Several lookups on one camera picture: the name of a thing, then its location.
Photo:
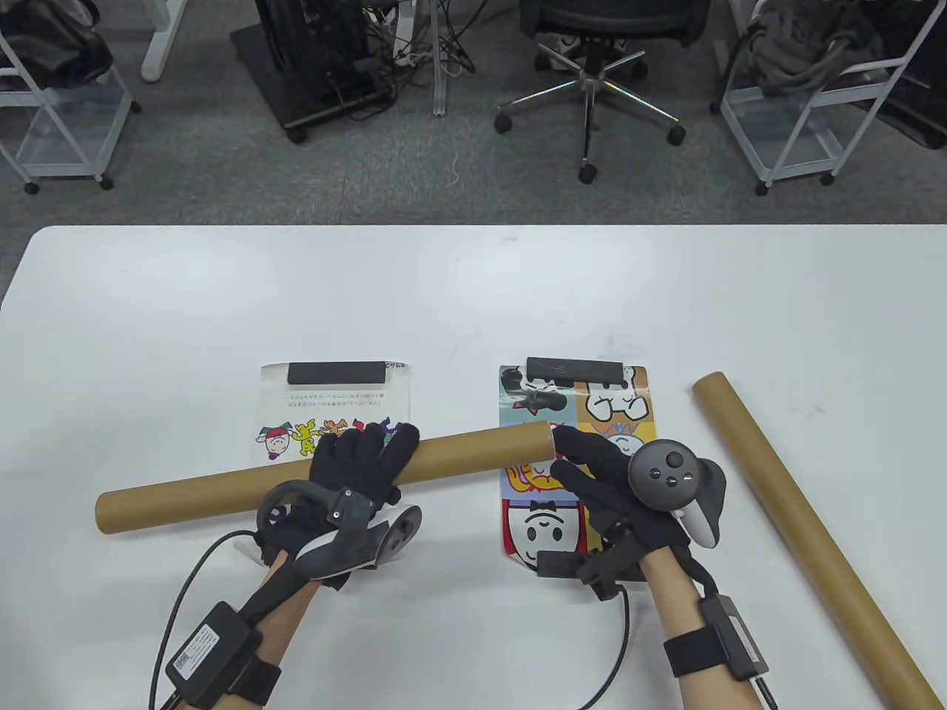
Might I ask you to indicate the person's right hand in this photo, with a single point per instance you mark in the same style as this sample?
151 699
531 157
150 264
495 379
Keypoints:
599 466

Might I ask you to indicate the person's left hand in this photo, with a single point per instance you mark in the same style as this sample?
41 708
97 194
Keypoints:
355 458

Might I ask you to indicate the white poster with purple lettering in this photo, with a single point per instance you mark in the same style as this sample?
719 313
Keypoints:
333 403

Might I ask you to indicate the black bar weight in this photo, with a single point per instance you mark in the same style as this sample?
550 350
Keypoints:
573 367
558 566
336 373

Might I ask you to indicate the colourful cartoon grid poster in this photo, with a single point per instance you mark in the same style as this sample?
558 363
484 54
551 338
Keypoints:
540 532

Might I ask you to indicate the brown cardboard mailing tube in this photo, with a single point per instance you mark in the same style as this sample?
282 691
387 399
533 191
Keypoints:
185 503
777 488

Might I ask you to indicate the person's left forearm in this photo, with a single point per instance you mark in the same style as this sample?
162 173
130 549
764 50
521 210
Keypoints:
296 614

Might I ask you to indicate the person's right forearm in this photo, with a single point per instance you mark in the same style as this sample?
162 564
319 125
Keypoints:
681 599

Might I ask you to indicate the black wrist sensor box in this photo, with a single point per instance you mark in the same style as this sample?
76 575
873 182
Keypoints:
207 651
732 636

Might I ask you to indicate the black office chair chrome base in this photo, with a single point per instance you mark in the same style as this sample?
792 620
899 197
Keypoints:
588 96

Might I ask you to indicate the white desk leg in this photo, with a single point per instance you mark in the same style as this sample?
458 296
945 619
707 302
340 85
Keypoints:
441 81
159 44

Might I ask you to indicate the white wheeled cart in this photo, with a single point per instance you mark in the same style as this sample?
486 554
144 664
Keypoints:
792 126
66 140

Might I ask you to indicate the black wheeled equipment stand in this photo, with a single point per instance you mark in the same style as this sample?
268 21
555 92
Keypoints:
311 66

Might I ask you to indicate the grey crumpled cloth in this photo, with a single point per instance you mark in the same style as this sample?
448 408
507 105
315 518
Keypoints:
806 44

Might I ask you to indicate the black bag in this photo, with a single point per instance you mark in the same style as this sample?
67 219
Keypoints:
44 44

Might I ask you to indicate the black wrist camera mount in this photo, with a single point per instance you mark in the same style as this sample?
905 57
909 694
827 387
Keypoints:
603 573

